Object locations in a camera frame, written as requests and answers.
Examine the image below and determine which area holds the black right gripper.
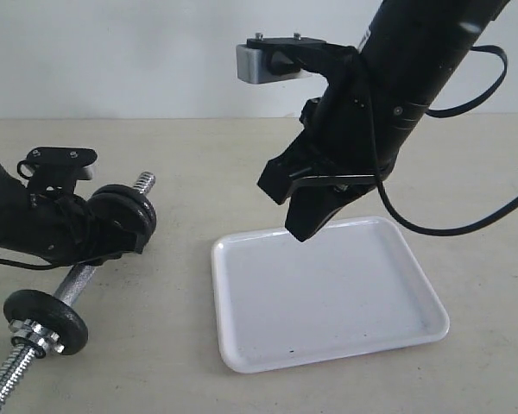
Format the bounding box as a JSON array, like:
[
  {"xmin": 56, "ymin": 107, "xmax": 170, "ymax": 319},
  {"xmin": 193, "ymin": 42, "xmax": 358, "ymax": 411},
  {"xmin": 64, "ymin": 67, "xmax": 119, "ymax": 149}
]
[{"xmin": 257, "ymin": 43, "xmax": 397, "ymax": 242}]

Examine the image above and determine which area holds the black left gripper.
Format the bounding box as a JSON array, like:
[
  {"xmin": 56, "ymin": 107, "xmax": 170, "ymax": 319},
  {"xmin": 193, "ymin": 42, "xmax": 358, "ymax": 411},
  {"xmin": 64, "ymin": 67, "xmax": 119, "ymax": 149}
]
[{"xmin": 21, "ymin": 172, "xmax": 149, "ymax": 266}]

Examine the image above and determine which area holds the black weight plate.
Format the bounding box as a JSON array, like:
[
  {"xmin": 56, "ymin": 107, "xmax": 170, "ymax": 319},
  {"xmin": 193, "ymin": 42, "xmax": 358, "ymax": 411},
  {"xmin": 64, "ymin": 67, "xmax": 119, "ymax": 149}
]
[{"xmin": 95, "ymin": 189, "xmax": 158, "ymax": 245}]

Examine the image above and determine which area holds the black weight plate end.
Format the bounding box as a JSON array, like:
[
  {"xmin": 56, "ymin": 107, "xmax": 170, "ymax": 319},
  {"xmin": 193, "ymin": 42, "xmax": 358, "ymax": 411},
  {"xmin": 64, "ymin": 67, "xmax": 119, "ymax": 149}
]
[
  {"xmin": 3, "ymin": 289, "xmax": 89, "ymax": 355},
  {"xmin": 88, "ymin": 184, "xmax": 150, "ymax": 242}
]

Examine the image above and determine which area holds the chrome dumbbell bar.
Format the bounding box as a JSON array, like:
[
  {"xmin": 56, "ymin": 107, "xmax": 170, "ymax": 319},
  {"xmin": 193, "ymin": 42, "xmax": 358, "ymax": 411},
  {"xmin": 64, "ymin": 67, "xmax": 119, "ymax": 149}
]
[{"xmin": 0, "ymin": 172, "xmax": 156, "ymax": 411}]

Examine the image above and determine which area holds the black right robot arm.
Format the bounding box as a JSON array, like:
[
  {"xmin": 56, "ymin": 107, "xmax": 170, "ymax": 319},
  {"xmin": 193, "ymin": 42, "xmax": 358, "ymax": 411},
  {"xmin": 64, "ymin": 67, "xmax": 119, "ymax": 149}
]
[{"xmin": 247, "ymin": 1, "xmax": 503, "ymax": 242}]

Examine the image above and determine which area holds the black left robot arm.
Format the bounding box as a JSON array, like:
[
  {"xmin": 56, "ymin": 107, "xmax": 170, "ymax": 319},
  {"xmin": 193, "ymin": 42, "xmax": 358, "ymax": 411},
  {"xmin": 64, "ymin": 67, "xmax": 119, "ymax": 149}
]
[{"xmin": 0, "ymin": 147, "xmax": 157, "ymax": 270}]

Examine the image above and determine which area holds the white plastic tray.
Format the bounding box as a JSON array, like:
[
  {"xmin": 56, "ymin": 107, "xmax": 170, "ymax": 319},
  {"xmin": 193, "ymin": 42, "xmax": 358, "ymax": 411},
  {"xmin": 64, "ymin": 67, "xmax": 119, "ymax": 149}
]
[{"xmin": 211, "ymin": 216, "xmax": 450, "ymax": 373}]

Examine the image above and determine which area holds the chrome spin-lock collar nut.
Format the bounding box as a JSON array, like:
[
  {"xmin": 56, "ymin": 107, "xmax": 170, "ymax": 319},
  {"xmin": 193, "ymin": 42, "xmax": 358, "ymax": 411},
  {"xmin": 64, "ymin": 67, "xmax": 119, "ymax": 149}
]
[{"xmin": 9, "ymin": 319, "xmax": 66, "ymax": 359}]

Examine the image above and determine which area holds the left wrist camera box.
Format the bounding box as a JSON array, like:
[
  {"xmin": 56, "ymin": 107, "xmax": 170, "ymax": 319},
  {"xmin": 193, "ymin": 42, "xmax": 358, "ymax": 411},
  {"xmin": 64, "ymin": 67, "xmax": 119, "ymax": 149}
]
[{"xmin": 16, "ymin": 147, "xmax": 98, "ymax": 181}]

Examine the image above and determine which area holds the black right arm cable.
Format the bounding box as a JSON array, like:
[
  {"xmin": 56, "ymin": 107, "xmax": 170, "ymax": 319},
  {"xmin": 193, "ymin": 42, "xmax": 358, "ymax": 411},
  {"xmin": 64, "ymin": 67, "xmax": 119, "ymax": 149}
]
[{"xmin": 349, "ymin": 42, "xmax": 518, "ymax": 237}]

